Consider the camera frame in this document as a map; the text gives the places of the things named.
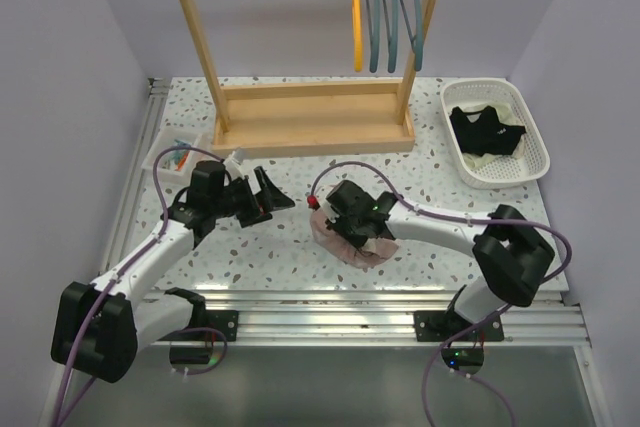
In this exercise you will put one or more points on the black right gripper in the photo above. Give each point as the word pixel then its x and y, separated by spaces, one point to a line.
pixel 336 225

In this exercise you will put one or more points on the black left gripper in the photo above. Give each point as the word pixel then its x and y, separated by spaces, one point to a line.
pixel 269 198

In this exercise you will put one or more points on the pink beige underwear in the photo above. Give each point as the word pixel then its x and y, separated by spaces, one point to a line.
pixel 372 254

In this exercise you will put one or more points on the black underwear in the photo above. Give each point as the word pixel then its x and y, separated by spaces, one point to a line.
pixel 481 132

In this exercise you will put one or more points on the yellow plastic hanger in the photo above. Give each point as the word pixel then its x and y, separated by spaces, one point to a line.
pixel 357 35

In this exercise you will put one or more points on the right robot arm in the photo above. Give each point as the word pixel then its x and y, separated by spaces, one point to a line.
pixel 512 256

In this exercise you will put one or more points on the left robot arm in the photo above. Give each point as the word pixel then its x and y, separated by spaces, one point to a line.
pixel 102 326

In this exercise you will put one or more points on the teal hanger middle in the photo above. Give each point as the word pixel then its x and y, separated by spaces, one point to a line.
pixel 392 28

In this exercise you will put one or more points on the teal hanger right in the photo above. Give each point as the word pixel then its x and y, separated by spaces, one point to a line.
pixel 415 32

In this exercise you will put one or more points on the small white tray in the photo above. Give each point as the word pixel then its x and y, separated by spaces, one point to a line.
pixel 175 167

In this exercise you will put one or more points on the wooden clothes rack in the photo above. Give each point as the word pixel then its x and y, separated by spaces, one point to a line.
pixel 309 118

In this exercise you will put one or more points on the white plastic basket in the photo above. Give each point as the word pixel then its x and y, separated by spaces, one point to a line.
pixel 504 172

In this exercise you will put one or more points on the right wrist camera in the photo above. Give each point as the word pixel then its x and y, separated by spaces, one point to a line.
pixel 320 204

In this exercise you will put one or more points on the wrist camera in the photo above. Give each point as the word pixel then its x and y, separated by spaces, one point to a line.
pixel 235 157
pixel 320 204

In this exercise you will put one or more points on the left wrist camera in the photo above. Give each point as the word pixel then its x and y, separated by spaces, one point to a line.
pixel 235 157

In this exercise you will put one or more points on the aluminium rail frame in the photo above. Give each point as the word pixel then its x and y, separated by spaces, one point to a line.
pixel 290 292

